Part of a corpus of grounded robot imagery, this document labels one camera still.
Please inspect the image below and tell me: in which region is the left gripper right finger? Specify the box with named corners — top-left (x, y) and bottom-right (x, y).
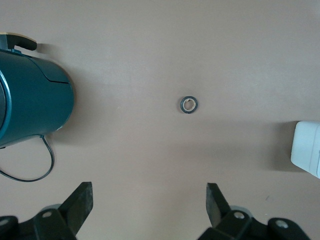
top-left (197, 182), bottom-right (311, 240)

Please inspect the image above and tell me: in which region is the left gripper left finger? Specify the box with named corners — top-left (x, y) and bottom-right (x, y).
top-left (0, 181), bottom-right (94, 240)

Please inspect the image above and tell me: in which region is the small white lidded bin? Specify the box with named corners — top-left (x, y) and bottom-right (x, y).
top-left (290, 120), bottom-right (320, 180)

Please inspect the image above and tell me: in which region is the small black tape roll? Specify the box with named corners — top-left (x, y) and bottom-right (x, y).
top-left (179, 95), bottom-right (199, 115)

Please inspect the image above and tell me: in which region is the thin black bin cable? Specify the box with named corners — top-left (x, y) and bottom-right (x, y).
top-left (0, 134), bottom-right (55, 183)

